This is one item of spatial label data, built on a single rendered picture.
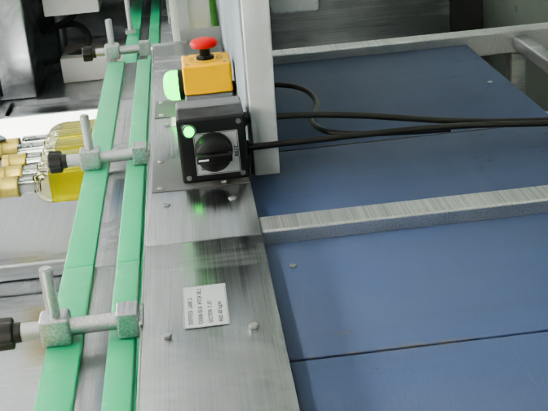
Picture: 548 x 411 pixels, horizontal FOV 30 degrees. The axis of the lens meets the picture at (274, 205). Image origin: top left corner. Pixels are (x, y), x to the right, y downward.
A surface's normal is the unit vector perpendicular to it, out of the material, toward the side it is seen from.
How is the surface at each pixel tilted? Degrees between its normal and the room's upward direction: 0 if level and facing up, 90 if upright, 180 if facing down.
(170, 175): 90
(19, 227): 90
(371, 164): 90
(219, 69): 90
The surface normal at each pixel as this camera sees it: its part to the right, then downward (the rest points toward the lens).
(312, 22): 0.10, 0.37
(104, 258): -0.08, -0.92
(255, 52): 0.11, 0.57
